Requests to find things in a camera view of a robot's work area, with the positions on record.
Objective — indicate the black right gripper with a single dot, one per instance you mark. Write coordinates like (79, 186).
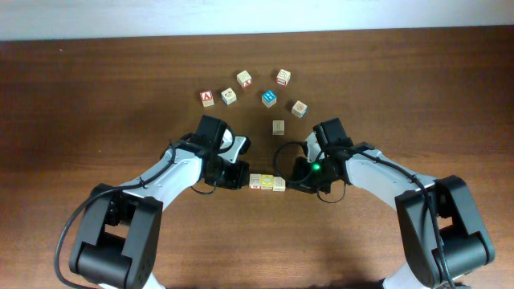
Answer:
(299, 179)

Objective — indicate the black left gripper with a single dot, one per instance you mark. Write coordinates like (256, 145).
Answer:
(238, 176)

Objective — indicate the yellow wooden block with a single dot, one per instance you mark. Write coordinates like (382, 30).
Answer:
(267, 182)

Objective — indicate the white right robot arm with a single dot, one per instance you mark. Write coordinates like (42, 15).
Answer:
(443, 234)

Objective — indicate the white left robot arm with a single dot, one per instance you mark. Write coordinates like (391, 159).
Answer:
(116, 244)

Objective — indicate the wooden block letter I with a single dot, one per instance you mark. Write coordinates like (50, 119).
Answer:
(278, 127)

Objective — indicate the wooden block shell picture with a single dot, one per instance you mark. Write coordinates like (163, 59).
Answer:
(299, 109)

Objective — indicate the wooden block blue side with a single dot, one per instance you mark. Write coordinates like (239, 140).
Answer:
(228, 96)

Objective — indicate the wooden block red A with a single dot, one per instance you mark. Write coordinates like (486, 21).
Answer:
(207, 98)

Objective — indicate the blue top wooden block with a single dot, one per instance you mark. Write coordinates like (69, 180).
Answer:
(269, 98)

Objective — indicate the wooden block red X side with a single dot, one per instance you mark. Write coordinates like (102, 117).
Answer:
(244, 79)

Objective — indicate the wooden block red top right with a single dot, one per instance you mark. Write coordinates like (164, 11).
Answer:
(283, 77)

